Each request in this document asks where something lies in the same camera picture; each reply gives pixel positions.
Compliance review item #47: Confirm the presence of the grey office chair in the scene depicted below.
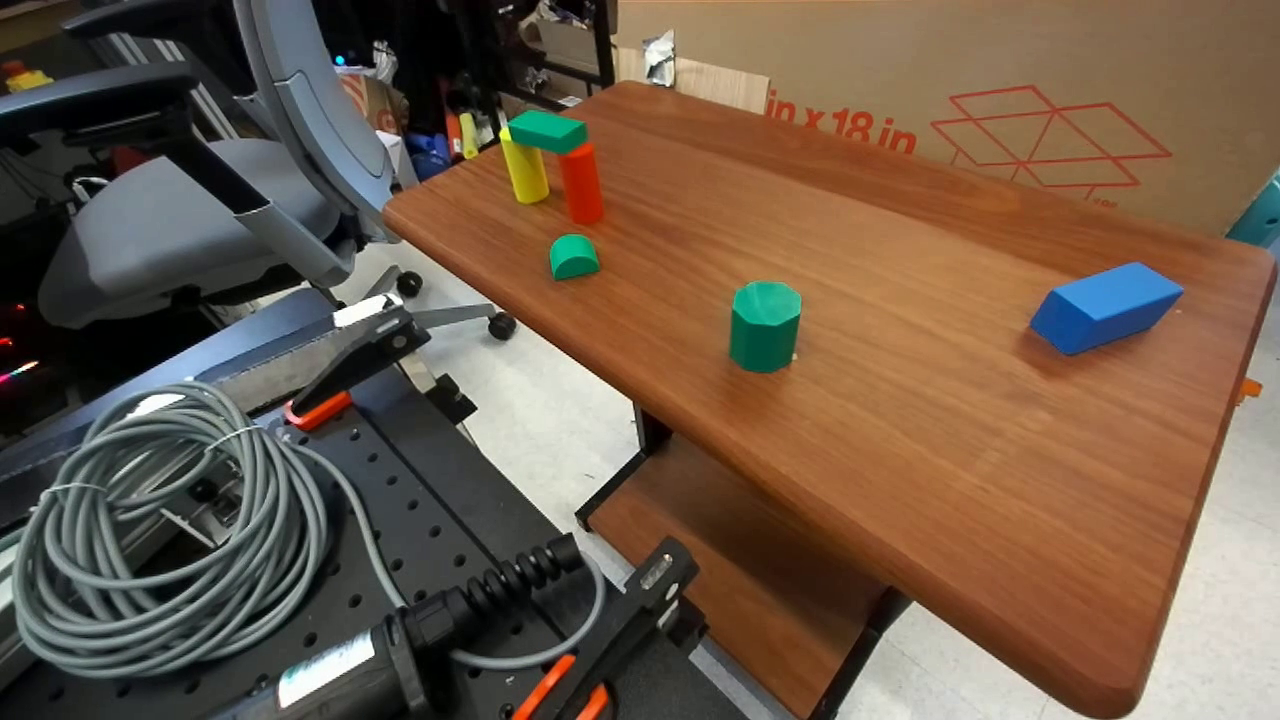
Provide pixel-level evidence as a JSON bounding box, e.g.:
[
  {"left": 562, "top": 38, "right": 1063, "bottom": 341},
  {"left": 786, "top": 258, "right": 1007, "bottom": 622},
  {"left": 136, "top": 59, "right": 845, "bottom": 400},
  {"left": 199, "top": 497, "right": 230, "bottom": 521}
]
[{"left": 0, "top": 0, "right": 522, "bottom": 343}]

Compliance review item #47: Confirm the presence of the brown wooden table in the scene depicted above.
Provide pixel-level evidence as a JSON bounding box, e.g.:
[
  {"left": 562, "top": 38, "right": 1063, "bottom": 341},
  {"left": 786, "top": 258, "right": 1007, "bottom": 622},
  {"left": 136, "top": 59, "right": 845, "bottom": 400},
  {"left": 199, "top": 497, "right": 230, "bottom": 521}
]
[{"left": 388, "top": 84, "right": 1275, "bottom": 716}]

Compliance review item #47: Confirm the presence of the green half-round block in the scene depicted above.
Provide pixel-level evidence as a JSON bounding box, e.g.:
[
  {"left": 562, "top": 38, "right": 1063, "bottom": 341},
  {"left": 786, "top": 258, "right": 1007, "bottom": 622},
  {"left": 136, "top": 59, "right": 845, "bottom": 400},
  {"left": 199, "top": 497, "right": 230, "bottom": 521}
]
[{"left": 549, "top": 234, "right": 601, "bottom": 281}]

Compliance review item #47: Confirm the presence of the large cardboard box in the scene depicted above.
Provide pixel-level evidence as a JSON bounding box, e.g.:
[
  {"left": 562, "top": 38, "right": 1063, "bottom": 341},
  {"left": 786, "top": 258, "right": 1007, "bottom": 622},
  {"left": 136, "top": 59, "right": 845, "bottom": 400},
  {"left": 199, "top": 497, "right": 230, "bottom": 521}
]
[{"left": 615, "top": 0, "right": 1280, "bottom": 234}]

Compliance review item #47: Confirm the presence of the green rectangular bar block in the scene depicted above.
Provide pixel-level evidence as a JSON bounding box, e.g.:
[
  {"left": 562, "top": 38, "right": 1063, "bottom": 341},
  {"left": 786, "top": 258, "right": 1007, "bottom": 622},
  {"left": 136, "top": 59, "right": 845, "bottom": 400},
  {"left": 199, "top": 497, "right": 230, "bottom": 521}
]
[{"left": 507, "top": 107, "right": 588, "bottom": 153}]

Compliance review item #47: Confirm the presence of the green octagonal block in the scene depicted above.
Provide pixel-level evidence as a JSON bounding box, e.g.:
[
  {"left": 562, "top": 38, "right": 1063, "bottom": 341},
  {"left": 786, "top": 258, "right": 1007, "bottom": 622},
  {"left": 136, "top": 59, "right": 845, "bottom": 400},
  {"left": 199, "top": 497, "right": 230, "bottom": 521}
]
[{"left": 729, "top": 281, "right": 804, "bottom": 373}]

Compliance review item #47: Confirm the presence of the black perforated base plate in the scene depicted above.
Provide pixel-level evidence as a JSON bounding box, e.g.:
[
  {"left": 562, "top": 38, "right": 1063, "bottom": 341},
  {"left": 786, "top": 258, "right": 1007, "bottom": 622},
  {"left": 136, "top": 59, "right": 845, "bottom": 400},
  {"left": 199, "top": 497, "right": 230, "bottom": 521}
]
[{"left": 0, "top": 284, "right": 753, "bottom": 720}]

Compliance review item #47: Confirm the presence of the blue rectangular block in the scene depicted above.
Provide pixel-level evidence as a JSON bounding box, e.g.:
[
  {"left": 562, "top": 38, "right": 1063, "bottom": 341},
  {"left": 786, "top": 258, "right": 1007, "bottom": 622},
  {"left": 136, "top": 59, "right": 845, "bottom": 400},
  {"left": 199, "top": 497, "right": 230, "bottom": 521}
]
[{"left": 1032, "top": 265, "right": 1183, "bottom": 356}]

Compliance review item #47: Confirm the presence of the yellow round rod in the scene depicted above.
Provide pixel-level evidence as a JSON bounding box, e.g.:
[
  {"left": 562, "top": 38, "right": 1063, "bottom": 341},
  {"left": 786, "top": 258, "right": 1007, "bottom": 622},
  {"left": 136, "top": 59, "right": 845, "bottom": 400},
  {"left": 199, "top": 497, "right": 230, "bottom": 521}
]
[{"left": 499, "top": 134, "right": 551, "bottom": 205}]

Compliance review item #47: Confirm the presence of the grey coiled cable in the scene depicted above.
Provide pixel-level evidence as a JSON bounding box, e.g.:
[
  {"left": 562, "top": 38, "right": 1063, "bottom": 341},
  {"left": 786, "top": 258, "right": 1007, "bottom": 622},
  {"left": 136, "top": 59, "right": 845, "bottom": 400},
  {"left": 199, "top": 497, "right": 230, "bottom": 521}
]
[{"left": 7, "top": 380, "right": 613, "bottom": 685}]

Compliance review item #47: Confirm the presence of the red round rod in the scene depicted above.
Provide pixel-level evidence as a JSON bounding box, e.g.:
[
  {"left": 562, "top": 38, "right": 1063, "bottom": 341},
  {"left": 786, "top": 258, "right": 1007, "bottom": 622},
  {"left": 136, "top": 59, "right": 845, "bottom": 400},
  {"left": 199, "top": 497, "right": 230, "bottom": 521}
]
[{"left": 562, "top": 146, "right": 605, "bottom": 223}]

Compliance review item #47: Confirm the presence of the black orange clamp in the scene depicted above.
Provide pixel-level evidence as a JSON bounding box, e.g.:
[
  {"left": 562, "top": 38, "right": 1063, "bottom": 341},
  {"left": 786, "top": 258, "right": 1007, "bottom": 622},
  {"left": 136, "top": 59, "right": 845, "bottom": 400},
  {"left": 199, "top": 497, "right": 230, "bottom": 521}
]
[
  {"left": 285, "top": 312, "right": 430, "bottom": 431},
  {"left": 512, "top": 538, "right": 701, "bottom": 720}
]

